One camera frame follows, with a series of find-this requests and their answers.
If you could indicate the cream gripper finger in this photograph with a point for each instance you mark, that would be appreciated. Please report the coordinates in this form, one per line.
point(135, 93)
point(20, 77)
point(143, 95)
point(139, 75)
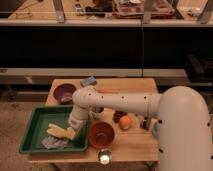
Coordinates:
point(56, 128)
point(61, 133)

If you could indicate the blue cup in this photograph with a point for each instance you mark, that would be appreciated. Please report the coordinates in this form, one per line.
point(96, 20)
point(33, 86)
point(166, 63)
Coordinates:
point(155, 130)

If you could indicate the orange bowl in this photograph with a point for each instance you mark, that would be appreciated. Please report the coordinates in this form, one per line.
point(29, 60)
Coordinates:
point(101, 135)

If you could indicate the orange carrot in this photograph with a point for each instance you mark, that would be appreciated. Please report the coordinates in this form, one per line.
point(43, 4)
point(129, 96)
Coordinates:
point(107, 91)

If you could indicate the orange fruit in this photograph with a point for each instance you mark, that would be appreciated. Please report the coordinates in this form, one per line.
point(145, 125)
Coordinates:
point(125, 122)

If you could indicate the white cup with utensil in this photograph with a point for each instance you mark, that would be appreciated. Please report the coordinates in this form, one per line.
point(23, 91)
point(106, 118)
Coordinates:
point(95, 112)

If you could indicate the blue sponge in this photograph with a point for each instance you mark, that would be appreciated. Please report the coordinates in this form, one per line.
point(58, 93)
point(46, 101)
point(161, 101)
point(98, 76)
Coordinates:
point(88, 81)

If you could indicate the small dark box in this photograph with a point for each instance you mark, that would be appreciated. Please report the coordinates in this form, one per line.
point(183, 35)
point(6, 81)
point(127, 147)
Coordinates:
point(145, 123)

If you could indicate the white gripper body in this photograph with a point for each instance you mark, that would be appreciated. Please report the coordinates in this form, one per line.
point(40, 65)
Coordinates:
point(74, 128)

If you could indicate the crumpled white cloth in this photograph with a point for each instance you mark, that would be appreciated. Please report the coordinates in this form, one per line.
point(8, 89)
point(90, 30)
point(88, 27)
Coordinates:
point(52, 142)

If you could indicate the dark grape bunch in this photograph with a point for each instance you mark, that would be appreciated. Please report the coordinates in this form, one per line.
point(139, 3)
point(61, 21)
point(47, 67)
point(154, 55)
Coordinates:
point(117, 115)

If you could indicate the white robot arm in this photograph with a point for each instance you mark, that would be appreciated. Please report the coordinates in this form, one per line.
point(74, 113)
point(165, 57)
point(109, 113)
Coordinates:
point(184, 134)

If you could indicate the metal can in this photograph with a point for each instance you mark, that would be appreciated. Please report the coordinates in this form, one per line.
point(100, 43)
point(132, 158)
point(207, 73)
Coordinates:
point(104, 156)

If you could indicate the purple bowl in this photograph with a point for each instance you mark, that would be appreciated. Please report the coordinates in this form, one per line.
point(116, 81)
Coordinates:
point(63, 93)

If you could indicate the green plastic tray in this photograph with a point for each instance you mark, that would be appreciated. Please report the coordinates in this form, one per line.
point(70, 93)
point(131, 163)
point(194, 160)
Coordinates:
point(37, 125)

